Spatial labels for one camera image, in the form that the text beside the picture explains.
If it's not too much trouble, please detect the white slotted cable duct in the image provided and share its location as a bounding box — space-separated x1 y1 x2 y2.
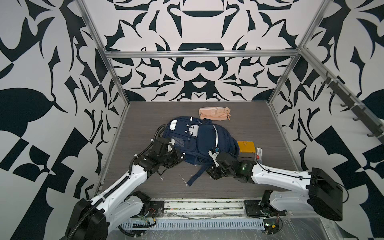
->
121 219 265 231

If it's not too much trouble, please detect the black corrugated cable hose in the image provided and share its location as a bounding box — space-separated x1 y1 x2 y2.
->
65 197 104 240

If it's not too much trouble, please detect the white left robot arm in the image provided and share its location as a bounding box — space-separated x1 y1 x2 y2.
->
63 138 186 240

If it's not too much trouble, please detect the pink pencil case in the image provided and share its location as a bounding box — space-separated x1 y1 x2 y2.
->
199 107 231 121

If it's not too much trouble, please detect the grey wall hook rack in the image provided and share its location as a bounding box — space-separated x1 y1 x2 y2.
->
322 72 384 145

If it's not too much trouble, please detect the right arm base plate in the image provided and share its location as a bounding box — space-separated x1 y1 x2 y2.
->
244 200 287 218

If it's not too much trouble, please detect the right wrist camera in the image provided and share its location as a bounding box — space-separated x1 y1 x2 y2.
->
209 147 220 167

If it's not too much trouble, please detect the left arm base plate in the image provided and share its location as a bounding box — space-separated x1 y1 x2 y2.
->
141 201 165 218

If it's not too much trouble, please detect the small green circuit board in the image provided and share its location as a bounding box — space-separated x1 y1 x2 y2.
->
263 218 284 236

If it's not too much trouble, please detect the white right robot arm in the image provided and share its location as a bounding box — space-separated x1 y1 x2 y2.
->
209 150 344 222

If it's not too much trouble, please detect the navy blue backpack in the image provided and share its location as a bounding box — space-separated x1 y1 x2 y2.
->
163 116 240 186

